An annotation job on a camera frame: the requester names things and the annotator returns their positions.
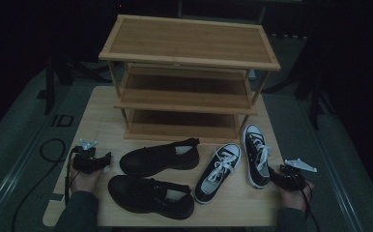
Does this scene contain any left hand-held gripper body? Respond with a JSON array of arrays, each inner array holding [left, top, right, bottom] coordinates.
[[71, 138, 100, 176]]

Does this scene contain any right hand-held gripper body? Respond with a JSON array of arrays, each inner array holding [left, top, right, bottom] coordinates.
[[279, 158, 318, 192]]

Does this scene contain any black white canvas sneaker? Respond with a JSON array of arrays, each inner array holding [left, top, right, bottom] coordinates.
[[241, 124, 272, 190], [193, 142, 242, 206]]

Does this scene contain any black leather shoe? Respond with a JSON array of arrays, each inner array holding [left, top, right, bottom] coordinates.
[[119, 137, 201, 178], [107, 174, 195, 220]]

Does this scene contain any wooden three-tier shoe rack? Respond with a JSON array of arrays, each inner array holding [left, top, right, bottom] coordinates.
[[98, 14, 281, 145]]

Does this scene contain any person's right hand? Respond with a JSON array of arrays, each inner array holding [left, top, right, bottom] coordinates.
[[277, 182, 314, 212]]

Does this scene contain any person's left hand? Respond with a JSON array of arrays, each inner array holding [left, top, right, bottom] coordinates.
[[69, 167, 104, 193]]

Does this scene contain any black stand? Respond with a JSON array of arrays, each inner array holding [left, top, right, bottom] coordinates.
[[261, 47, 337, 130], [43, 54, 111, 115]]

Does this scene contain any left hand-held gripper cable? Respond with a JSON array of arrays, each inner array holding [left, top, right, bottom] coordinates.
[[64, 145, 79, 206]]

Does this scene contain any hand-held gripper cable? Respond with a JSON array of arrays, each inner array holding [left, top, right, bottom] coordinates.
[[64, 145, 79, 206], [287, 167, 321, 232]]

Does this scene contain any right hand-held gripper cable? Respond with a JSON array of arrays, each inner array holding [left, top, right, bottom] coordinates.
[[287, 167, 321, 232]]

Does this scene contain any black looped floor cable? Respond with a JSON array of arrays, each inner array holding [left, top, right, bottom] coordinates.
[[12, 138, 67, 232]]

